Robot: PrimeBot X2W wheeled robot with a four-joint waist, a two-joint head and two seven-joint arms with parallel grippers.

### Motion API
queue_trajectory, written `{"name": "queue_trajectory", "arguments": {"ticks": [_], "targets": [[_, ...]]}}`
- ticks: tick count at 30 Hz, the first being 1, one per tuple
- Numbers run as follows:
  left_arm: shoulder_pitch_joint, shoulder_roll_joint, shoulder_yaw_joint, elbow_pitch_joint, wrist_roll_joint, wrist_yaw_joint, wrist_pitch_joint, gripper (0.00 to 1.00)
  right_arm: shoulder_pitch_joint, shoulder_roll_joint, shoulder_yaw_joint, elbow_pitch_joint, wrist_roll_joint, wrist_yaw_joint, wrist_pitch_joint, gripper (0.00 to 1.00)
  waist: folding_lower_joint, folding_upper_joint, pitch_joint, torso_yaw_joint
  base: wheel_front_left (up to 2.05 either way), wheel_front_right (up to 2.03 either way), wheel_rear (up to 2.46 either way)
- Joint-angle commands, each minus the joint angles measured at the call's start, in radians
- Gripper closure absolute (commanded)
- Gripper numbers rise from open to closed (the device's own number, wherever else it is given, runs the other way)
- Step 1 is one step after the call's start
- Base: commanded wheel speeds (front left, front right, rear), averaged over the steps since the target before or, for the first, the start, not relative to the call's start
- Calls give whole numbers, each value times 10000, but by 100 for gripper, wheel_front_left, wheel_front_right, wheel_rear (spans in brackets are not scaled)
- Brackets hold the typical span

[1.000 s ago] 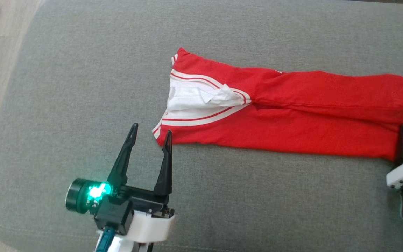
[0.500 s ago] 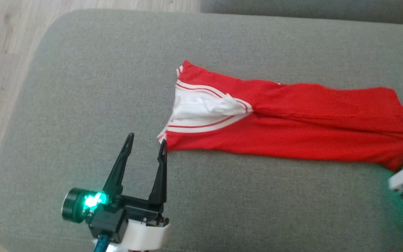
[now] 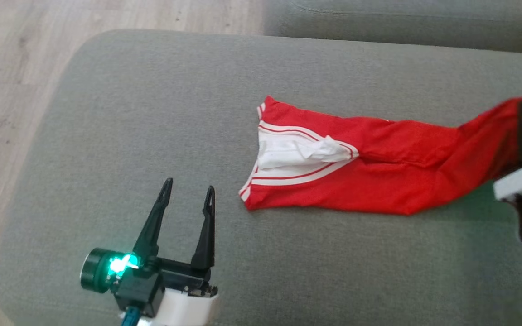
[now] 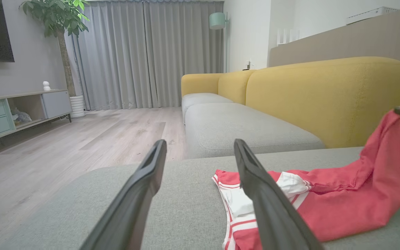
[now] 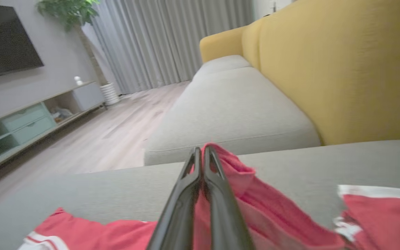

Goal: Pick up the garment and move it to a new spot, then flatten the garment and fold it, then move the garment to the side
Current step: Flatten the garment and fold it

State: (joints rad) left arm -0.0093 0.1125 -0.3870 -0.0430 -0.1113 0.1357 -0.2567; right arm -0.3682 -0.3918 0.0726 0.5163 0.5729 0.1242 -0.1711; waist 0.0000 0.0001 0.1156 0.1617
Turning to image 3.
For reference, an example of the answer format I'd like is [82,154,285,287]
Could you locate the large grey sofa seat cushion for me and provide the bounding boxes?
[0,29,522,326]

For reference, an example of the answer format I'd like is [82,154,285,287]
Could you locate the medium grey sofa seat cushion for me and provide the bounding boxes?
[263,0,522,54]

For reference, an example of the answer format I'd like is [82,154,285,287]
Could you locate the red jersey with white stripes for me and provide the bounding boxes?
[238,95,522,216]

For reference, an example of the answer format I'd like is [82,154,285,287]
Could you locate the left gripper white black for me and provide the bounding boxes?
[80,177,222,326]

